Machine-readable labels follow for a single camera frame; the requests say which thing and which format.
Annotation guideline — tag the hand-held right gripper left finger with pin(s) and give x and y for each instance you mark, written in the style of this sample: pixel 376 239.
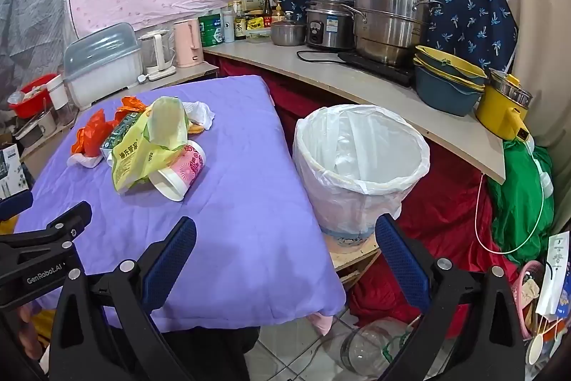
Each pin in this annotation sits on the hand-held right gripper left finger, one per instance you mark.
pixel 174 260

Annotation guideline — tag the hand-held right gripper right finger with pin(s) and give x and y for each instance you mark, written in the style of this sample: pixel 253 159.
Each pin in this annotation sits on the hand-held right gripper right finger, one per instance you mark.
pixel 401 262

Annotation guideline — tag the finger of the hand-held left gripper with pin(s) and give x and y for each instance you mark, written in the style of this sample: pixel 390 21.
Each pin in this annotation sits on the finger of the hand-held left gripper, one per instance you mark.
pixel 15 204
pixel 58 227

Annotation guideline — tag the white waste bin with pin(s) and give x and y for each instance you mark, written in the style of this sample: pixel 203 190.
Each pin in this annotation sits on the white waste bin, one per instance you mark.
pixel 348 239

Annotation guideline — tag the white bin liner bag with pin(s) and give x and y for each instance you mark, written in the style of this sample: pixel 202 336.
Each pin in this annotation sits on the white bin liner bag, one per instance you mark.
pixel 357 193

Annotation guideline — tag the pink floral paper cup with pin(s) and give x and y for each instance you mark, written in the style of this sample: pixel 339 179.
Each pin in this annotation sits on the pink floral paper cup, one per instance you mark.
pixel 189 164

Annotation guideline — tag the orange plastic bag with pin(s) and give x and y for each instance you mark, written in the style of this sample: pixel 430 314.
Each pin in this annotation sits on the orange plastic bag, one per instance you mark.
pixel 91 135

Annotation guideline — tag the yellow-green printed plastic bag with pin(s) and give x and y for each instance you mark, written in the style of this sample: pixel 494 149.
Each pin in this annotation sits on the yellow-green printed plastic bag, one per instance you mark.
pixel 134 158

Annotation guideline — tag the dark green drink carton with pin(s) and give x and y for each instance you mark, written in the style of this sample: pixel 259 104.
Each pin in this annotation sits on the dark green drink carton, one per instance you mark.
pixel 118 135

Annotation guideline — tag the pale green plastic bag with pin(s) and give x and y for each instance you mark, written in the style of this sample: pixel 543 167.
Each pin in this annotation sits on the pale green plastic bag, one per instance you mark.
pixel 167 120

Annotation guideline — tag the orange plastic wrapper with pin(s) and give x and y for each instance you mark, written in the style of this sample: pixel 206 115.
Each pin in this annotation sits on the orange plastic wrapper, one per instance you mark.
pixel 131 104

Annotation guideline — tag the person's left hand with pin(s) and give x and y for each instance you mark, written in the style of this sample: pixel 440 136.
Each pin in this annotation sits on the person's left hand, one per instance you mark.
pixel 29 329

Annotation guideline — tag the printed cardboard box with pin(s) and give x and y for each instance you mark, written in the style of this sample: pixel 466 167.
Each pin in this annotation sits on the printed cardboard box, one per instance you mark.
pixel 9 171

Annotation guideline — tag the yellow cloth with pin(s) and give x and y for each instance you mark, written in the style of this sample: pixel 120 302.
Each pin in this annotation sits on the yellow cloth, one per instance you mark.
pixel 42 320

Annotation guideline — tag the wooden stool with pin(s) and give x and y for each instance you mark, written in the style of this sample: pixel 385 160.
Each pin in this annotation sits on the wooden stool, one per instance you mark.
pixel 352 260

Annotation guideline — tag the purple blanket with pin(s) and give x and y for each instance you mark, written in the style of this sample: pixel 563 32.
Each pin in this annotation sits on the purple blanket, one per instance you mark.
pixel 232 229

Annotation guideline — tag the white paper towel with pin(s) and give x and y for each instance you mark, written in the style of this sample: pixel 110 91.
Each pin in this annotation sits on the white paper towel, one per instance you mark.
pixel 84 161

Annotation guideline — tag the clear plastic bottle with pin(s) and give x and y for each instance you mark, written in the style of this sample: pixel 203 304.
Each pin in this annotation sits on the clear plastic bottle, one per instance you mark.
pixel 370 349

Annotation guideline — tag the pink cloth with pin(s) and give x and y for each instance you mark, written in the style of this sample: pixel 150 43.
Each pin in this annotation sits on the pink cloth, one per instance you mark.
pixel 322 322

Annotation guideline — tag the red plastic basin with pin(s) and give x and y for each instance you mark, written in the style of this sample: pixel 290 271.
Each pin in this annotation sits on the red plastic basin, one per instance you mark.
pixel 26 104

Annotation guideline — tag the clear jar white lid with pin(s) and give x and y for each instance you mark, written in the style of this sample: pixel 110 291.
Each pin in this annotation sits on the clear jar white lid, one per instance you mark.
pixel 58 93

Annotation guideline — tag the pink plastic basket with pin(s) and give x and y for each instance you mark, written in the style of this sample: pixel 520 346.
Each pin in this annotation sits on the pink plastic basket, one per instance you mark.
pixel 522 283

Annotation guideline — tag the orange foam net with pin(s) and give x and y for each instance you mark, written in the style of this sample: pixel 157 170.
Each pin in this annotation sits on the orange foam net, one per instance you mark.
pixel 195 128

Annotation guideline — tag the crumpled clear plastic bag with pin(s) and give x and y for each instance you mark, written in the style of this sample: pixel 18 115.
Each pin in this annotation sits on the crumpled clear plastic bag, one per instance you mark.
pixel 200 113

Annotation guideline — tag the white printed packet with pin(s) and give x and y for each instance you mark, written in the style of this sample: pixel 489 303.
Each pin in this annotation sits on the white printed packet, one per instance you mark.
pixel 553 274

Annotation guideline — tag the white dish rack grey lid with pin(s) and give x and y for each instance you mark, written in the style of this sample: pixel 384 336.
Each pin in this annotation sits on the white dish rack grey lid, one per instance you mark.
pixel 102 68

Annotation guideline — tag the dark blue bowl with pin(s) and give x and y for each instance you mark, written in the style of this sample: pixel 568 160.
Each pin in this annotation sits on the dark blue bowl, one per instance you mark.
pixel 446 100

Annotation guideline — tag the yellow electric pot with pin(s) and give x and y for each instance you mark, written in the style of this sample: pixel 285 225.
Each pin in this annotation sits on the yellow electric pot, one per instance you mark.
pixel 495 113

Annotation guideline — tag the grey printed curtain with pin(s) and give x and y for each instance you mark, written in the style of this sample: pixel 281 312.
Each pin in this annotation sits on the grey printed curtain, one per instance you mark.
pixel 31 28

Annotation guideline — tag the black induction cooker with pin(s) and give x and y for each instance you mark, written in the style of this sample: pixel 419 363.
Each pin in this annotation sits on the black induction cooker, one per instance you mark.
pixel 379 71

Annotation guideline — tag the white glass kettle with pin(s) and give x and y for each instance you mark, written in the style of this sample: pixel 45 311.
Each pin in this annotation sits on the white glass kettle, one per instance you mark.
pixel 154 50

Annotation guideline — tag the yellow colander bowl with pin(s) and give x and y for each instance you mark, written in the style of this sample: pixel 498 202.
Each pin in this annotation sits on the yellow colander bowl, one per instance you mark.
pixel 464 68

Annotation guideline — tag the pink electric kettle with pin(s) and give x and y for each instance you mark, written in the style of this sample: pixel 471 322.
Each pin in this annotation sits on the pink electric kettle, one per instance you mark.
pixel 187 41

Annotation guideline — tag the large steel steamer pot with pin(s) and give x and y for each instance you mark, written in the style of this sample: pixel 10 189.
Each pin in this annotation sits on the large steel steamer pot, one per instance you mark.
pixel 392 28

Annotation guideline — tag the clear food container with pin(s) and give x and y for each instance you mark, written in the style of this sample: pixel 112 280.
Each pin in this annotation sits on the clear food container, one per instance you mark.
pixel 258 35

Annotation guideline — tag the dark bottle white label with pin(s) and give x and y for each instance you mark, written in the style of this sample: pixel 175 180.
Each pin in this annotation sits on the dark bottle white label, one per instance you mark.
pixel 240 26

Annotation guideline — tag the steel rice cooker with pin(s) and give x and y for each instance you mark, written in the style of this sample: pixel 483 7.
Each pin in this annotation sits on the steel rice cooker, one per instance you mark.
pixel 330 28

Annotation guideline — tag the yellow packet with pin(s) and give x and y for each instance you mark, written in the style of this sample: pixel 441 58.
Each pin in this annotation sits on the yellow packet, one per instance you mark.
pixel 256 24

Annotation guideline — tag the small steel pot with lid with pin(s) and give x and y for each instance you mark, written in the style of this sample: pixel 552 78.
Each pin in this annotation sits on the small steel pot with lid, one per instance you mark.
pixel 287 33

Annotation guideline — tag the blue patterned cloth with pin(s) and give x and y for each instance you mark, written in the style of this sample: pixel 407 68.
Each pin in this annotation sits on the blue patterned cloth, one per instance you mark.
pixel 468 15

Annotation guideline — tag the dark sauce bottle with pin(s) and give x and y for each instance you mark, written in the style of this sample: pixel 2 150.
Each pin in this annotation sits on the dark sauce bottle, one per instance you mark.
pixel 267 12

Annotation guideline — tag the yellow sauce bottle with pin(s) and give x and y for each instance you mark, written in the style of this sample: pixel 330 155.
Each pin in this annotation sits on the yellow sauce bottle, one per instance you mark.
pixel 279 12

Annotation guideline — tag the beige curtain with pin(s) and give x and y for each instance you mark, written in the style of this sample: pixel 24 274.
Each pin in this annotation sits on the beige curtain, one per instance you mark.
pixel 535 6

